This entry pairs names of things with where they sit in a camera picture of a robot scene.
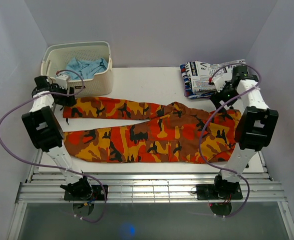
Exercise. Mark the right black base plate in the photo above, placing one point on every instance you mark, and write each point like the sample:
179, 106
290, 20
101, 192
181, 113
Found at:
213, 192

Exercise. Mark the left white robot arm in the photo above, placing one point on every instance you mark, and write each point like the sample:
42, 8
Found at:
46, 133

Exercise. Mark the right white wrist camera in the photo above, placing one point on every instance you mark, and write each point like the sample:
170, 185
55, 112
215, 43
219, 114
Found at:
219, 82

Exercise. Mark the purple folded trousers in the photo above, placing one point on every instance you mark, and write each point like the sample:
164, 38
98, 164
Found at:
187, 92

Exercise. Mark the newspaper print folded trousers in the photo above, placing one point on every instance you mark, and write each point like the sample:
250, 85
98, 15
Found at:
199, 73

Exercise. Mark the light blue cloth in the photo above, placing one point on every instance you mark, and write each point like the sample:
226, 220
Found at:
85, 68

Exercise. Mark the aluminium rail frame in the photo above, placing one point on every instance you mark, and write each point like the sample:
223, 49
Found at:
43, 187

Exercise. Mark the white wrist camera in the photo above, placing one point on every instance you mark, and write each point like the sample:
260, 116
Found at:
219, 82
62, 81

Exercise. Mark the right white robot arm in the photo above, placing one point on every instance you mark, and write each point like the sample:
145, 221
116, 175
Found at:
255, 128

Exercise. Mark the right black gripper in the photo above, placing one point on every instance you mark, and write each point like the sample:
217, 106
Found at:
218, 97

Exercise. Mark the blue patterned folded trousers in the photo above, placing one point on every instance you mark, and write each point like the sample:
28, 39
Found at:
204, 94

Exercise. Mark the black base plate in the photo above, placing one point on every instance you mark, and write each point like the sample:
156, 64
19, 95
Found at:
96, 194
213, 192

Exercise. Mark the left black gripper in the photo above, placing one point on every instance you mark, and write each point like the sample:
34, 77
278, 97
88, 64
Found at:
68, 101

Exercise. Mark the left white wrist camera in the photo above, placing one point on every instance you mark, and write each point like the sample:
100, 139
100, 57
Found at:
62, 81

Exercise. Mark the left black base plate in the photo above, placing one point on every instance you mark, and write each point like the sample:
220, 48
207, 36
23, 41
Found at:
96, 194

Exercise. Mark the white perforated plastic basket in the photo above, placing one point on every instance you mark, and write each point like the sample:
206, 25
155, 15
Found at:
58, 56

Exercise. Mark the orange camouflage trousers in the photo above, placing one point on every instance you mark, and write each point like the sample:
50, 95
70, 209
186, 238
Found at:
172, 133

